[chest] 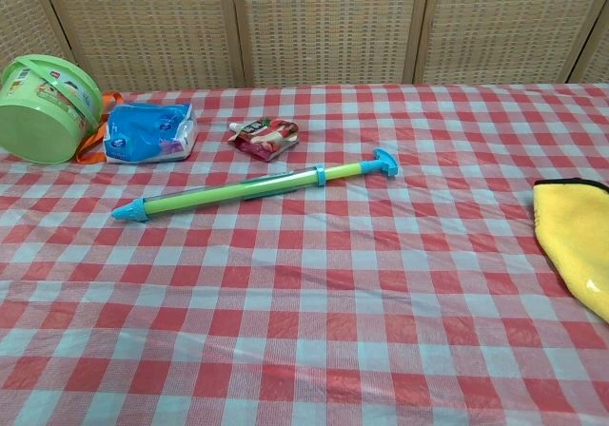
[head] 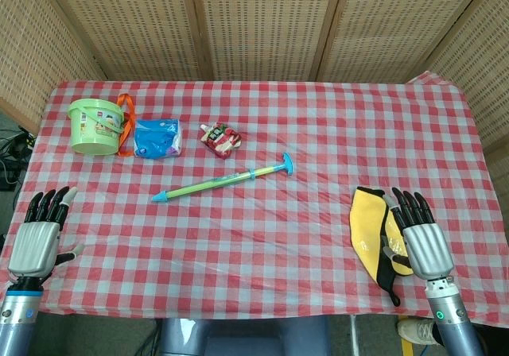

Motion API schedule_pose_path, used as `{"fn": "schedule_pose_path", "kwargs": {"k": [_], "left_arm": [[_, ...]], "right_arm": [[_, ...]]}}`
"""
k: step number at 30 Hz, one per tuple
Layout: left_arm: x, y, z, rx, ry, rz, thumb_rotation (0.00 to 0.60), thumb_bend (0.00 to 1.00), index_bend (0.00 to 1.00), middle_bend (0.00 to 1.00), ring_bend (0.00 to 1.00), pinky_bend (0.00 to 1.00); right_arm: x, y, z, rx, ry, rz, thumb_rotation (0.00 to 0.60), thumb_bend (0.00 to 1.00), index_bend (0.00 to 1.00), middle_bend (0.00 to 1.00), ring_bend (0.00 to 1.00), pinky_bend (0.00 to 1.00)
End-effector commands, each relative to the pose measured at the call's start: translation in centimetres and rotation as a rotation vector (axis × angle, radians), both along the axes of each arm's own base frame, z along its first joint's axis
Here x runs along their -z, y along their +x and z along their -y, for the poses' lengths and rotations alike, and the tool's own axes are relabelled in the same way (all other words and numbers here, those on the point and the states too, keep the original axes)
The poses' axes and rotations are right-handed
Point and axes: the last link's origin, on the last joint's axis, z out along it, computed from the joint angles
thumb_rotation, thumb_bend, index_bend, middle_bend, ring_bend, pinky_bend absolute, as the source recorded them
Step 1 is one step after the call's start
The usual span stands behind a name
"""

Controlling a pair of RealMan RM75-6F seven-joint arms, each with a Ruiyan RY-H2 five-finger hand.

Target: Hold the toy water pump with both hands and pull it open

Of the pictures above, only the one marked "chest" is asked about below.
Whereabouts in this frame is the green blue water pump toy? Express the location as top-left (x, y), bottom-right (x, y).
top-left (111, 148), bottom-right (400, 223)

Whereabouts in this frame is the red spouted snack pouch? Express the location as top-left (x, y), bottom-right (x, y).
top-left (226, 117), bottom-right (301, 163)

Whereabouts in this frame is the red white checkered tablecloth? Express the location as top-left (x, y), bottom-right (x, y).
top-left (0, 82), bottom-right (609, 426)

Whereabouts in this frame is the woven bamboo screen panel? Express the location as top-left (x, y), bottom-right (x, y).
top-left (37, 0), bottom-right (246, 93)
top-left (568, 0), bottom-right (609, 85)
top-left (0, 0), bottom-right (75, 83)
top-left (413, 0), bottom-right (605, 86)
top-left (231, 0), bottom-right (434, 87)

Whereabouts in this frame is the blue tissue pack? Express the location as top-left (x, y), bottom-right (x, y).
top-left (103, 102), bottom-right (198, 165)

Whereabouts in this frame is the yellow microfibre cloth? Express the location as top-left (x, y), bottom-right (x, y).
top-left (532, 177), bottom-right (609, 325)

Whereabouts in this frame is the green plastic bucket with label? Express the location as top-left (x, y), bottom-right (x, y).
top-left (0, 53), bottom-right (105, 165)

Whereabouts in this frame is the orange ribbon strap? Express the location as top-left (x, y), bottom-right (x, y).
top-left (75, 91), bottom-right (124, 164)

